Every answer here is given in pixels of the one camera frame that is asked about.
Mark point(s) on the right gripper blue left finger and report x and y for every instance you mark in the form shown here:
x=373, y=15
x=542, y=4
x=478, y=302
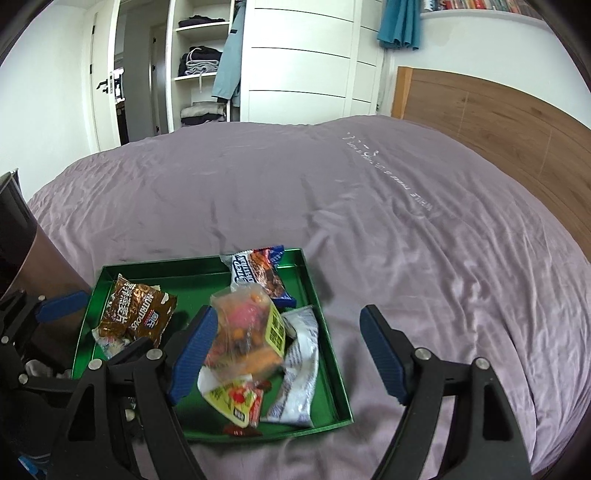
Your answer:
x=194, y=352

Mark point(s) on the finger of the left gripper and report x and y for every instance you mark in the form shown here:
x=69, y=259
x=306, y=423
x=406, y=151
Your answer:
x=60, y=307

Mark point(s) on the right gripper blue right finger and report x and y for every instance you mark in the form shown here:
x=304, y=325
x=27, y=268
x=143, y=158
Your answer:
x=484, y=442

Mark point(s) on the brown cereal snack bag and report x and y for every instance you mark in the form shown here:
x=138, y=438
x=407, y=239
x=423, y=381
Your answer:
x=136, y=311

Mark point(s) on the clear bag colourful candies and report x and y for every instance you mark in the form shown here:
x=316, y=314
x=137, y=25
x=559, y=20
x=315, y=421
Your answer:
x=247, y=349

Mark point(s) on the blue white cookie packet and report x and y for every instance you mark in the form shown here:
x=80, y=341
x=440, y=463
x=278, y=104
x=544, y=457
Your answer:
x=259, y=266

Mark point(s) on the white room door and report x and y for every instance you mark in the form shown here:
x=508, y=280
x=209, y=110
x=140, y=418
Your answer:
x=100, y=24

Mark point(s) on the black brown trash can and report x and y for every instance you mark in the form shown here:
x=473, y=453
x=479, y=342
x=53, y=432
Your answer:
x=31, y=263

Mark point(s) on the white crumpled wrapper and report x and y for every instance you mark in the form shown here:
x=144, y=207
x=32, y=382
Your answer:
x=110, y=345

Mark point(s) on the red small snack packet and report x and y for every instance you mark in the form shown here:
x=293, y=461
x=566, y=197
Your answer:
x=233, y=430

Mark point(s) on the green tray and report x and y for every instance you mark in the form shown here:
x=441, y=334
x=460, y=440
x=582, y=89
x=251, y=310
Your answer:
x=193, y=282

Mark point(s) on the white silver foil packet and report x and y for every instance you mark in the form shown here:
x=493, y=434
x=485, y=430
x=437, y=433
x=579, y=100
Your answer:
x=292, y=405

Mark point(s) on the purple bed sheet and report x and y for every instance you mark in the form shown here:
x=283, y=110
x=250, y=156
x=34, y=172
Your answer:
x=458, y=255

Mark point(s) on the light blue hanging garment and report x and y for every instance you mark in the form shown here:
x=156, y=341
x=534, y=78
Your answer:
x=227, y=80

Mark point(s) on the folded dark clothes stack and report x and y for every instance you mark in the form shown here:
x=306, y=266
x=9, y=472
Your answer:
x=199, y=60

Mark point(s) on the wooden headboard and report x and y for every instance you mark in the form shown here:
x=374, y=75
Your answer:
x=540, y=146

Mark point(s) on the white open wardrobe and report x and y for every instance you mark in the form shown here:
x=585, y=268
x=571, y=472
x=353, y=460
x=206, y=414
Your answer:
x=303, y=62

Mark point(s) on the teal curtain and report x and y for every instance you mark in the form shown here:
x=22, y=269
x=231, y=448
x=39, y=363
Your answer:
x=401, y=25

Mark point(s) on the row of books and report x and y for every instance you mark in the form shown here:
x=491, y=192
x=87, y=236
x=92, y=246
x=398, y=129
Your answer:
x=510, y=6

